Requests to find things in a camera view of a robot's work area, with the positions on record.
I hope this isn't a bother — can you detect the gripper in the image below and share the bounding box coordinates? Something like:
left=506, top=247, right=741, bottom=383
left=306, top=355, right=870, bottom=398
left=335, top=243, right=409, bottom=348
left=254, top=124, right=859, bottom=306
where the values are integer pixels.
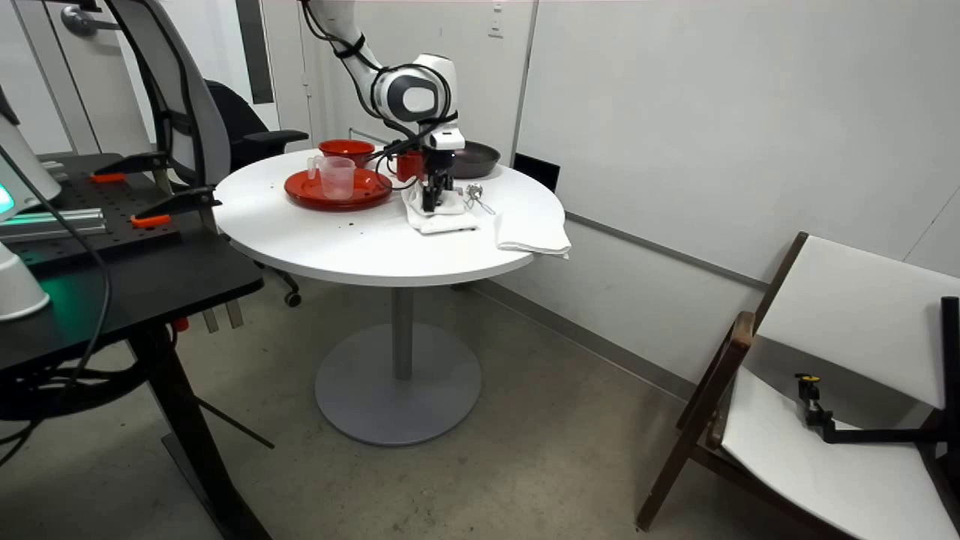
left=421, top=148, right=457, bottom=215

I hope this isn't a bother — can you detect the white towel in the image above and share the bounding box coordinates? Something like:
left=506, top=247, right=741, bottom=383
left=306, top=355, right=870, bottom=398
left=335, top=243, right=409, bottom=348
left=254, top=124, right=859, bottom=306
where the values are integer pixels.
left=402, top=182, right=481, bottom=236
left=494, top=209, right=573, bottom=260

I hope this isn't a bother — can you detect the folded white towel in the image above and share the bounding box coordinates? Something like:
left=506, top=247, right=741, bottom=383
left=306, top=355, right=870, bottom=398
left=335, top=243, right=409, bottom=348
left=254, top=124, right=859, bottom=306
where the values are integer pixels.
left=494, top=209, right=573, bottom=260

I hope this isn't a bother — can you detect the small metal whisk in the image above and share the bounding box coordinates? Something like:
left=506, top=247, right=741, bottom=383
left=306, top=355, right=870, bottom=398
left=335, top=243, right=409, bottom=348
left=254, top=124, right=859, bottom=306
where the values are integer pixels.
left=464, top=183, right=497, bottom=217

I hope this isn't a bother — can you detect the red mug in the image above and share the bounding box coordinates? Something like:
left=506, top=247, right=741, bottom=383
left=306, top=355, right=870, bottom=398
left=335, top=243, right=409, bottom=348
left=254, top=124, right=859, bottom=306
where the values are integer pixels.
left=387, top=150, right=426, bottom=184

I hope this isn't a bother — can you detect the dark frying pan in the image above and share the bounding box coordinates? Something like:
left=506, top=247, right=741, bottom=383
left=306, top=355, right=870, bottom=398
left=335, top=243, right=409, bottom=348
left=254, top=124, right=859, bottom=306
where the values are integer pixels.
left=450, top=141, right=502, bottom=180

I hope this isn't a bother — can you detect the red plate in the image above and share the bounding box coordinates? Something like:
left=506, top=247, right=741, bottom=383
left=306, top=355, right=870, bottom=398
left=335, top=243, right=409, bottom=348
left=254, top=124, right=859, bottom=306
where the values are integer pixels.
left=284, top=167, right=393, bottom=212

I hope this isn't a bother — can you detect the red bowl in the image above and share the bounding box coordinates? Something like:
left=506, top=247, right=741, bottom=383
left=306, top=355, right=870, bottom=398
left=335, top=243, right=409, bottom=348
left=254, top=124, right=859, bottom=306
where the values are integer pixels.
left=318, top=139, right=377, bottom=169

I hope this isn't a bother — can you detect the clear plastic measuring cup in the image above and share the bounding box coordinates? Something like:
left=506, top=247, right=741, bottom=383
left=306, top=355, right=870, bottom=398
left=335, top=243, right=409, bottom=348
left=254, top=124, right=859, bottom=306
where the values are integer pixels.
left=307, top=154, right=357, bottom=201

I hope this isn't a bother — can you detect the black office chair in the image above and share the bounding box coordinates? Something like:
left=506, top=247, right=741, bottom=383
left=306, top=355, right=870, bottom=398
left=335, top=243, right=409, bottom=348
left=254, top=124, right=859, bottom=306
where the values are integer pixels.
left=204, top=78, right=310, bottom=309

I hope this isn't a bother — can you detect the narrow dark door window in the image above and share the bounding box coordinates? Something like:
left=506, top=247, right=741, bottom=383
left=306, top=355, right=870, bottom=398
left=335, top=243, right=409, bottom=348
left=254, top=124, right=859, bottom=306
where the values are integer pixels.
left=234, top=0, right=275, bottom=105

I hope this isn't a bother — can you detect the grey mesh office chair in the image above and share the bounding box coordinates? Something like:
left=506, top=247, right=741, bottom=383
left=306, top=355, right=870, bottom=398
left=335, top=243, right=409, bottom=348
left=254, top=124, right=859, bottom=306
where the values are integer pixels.
left=104, top=0, right=234, bottom=190

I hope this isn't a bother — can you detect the black clamp with orange tips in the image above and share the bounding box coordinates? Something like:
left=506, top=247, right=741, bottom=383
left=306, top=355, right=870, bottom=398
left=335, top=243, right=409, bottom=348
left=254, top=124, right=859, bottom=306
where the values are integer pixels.
left=89, top=151, right=171, bottom=185
left=130, top=185, right=224, bottom=230

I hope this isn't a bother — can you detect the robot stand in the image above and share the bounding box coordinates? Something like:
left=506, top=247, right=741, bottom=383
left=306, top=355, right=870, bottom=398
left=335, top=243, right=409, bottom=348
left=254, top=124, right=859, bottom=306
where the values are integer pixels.
left=0, top=153, right=272, bottom=540

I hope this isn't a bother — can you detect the wooden chair with white cushions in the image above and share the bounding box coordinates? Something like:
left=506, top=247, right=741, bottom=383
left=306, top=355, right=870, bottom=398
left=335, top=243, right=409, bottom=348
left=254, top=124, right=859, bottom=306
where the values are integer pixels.
left=635, top=230, right=960, bottom=540

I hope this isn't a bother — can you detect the black cable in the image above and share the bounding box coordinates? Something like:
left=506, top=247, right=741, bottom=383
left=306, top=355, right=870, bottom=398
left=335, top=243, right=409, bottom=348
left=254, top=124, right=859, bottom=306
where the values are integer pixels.
left=0, top=142, right=152, bottom=467

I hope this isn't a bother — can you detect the aluminium rail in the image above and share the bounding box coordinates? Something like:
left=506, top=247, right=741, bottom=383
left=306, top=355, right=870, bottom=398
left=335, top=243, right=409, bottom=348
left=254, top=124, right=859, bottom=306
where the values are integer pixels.
left=0, top=208, right=107, bottom=243

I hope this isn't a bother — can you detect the door handle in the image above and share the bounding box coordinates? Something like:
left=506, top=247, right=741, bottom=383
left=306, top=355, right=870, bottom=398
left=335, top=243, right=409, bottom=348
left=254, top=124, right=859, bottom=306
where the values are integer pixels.
left=61, top=4, right=122, bottom=38

